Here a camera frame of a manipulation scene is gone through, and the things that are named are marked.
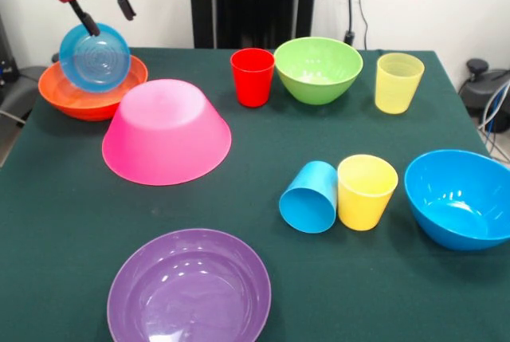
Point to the small dark blue bowl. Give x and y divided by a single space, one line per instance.
95 63

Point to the orange plastic bowl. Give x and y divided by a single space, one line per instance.
79 107

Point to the pink plastic bowl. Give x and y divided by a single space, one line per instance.
167 138

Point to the blue plastic cup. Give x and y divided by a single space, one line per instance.
307 206

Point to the black floor device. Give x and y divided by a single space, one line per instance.
478 91
20 87

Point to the red plastic cup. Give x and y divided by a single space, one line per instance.
253 83

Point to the dark green table cloth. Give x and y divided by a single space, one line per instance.
259 138

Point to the green plastic bowl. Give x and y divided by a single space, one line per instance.
318 87

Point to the purple plastic bowl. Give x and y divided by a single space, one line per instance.
187 298

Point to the translucent yellow-green plastic cup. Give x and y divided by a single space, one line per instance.
396 91

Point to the yellow plastic cup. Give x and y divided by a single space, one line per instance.
362 206

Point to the large light blue bowl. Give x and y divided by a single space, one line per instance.
458 206

